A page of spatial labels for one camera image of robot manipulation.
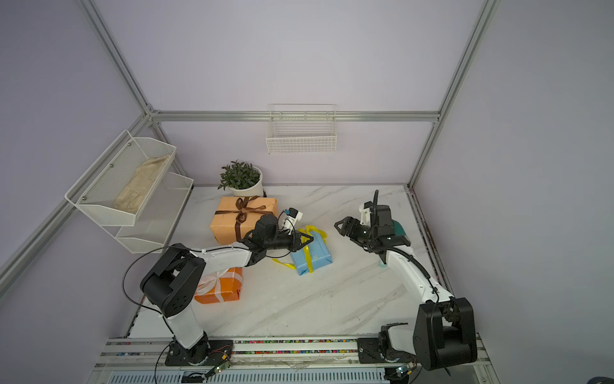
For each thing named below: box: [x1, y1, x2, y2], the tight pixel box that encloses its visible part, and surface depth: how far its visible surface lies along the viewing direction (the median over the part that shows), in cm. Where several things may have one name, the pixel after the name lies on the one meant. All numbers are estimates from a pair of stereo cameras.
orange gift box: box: [194, 267, 244, 304], surface depth 81 cm
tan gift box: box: [209, 196, 279, 245], surface depth 96 cm
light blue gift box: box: [290, 230, 333, 276], surface depth 88 cm
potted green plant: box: [217, 159, 264, 197], surface depth 103 cm
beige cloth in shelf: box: [112, 153, 172, 215], surface depth 81 cm
